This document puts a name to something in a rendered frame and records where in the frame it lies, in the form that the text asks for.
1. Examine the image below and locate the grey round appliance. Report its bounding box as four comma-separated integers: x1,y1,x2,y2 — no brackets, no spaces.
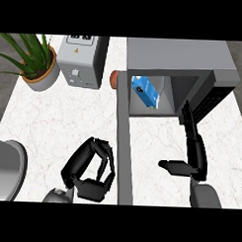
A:
0,137,30,202

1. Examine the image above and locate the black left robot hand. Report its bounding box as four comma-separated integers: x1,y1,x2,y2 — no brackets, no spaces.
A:
59,134,118,203

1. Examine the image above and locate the grey microwave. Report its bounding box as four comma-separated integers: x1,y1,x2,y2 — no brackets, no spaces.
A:
123,38,242,127

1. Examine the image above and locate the blue milk carton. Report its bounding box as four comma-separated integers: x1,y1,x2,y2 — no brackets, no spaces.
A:
130,75,161,111

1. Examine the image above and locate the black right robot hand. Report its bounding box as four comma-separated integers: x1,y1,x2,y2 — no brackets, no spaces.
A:
156,99,210,183

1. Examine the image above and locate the green potted plant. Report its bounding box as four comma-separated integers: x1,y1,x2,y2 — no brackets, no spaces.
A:
0,33,62,93

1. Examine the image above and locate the grey toaster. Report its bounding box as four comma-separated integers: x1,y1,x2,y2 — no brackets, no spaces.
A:
55,35,111,91

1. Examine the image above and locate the brown round object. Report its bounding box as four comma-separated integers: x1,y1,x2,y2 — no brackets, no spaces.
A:
109,70,120,90

